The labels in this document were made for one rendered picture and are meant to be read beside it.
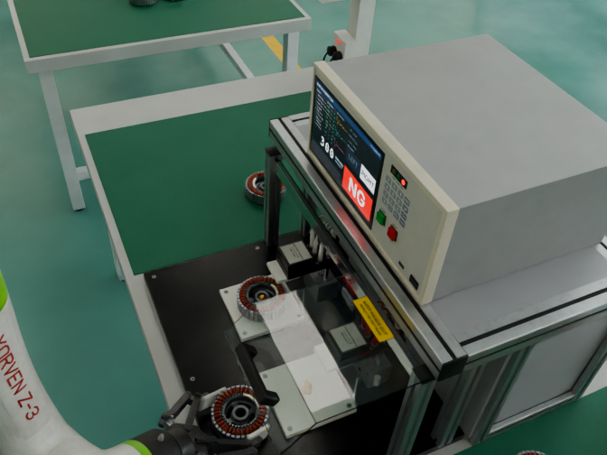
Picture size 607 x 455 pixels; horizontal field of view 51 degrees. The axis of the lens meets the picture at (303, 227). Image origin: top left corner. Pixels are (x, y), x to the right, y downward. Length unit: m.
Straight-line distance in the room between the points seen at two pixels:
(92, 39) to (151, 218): 1.02
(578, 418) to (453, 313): 0.50
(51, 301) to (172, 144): 0.91
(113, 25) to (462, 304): 1.92
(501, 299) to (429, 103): 0.35
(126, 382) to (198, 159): 0.84
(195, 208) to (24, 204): 1.41
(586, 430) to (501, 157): 0.66
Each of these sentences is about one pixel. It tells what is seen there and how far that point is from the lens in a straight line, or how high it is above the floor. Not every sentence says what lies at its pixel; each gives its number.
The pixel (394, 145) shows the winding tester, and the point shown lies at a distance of 0.99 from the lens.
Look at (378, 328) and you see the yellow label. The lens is 1.06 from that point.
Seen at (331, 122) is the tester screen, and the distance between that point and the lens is 1.17.
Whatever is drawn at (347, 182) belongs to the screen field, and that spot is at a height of 1.16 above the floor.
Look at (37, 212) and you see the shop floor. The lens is 2.95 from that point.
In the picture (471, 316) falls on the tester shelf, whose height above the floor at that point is 1.11.
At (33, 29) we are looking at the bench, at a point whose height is 0.75.
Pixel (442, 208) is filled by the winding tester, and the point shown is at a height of 1.32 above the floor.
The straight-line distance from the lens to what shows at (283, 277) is 1.36.
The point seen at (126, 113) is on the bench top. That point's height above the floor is 0.75.
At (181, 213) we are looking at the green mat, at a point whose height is 0.75.
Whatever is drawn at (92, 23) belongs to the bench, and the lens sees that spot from 2.65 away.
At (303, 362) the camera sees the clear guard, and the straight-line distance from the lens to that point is 1.00.
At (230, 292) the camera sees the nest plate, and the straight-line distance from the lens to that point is 1.46.
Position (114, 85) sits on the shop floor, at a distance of 3.72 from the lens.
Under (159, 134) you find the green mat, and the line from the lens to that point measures 1.99.
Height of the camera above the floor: 1.89
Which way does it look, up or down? 44 degrees down
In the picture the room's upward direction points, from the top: 5 degrees clockwise
